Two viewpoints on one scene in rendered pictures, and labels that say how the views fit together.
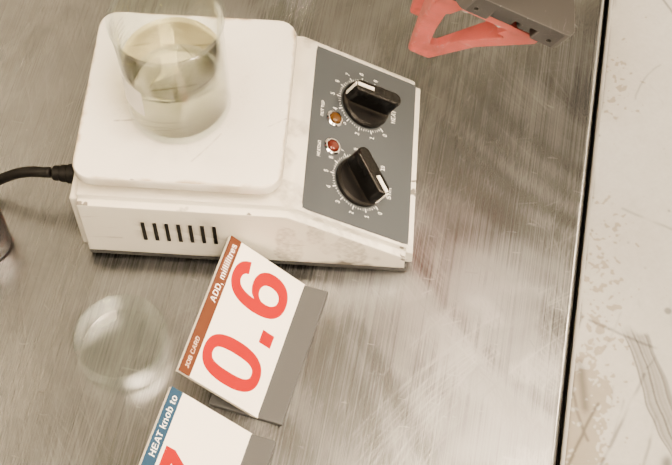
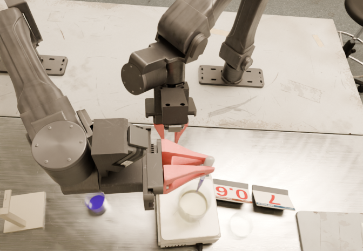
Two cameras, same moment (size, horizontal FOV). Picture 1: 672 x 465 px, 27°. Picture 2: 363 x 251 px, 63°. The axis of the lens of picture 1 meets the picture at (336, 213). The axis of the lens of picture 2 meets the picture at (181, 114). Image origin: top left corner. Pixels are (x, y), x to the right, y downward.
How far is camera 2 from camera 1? 60 cm
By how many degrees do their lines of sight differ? 48
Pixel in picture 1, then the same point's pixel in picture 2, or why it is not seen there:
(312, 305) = (217, 181)
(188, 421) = (261, 200)
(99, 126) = (202, 230)
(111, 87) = (189, 230)
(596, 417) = (228, 122)
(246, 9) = (126, 214)
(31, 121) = not seen: outside the picture
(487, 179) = not seen: hidden behind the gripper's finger
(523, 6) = (192, 103)
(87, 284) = (223, 241)
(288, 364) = (233, 184)
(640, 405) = (223, 114)
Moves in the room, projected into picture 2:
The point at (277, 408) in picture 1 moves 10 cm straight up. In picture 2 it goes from (244, 185) to (256, 170)
